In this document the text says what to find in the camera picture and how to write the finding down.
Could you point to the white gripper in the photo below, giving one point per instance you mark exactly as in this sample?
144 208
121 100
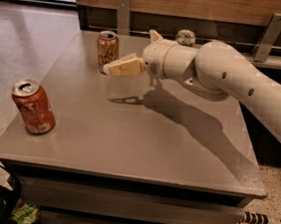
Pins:
154 56

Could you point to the orange LaCroix can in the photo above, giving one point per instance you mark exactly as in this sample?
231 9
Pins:
108 48

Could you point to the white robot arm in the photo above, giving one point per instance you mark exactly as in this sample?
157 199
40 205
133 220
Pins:
214 71

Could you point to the white green soda can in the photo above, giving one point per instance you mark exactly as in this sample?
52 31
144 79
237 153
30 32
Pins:
185 37

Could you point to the red soda can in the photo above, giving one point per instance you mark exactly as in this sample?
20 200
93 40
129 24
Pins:
34 107

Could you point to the grey drawer cabinet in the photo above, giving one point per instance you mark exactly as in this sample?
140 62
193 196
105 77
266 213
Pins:
132 150

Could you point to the green snack bag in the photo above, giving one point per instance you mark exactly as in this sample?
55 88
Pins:
26 214

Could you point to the left metal bracket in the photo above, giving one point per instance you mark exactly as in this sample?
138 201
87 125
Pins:
123 17

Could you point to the metal bracket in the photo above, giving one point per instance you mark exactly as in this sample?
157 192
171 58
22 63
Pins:
262 50
123 17

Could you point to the right metal bracket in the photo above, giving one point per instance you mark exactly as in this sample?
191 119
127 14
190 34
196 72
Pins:
262 50

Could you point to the black white striped handle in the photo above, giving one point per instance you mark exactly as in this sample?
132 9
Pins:
256 218

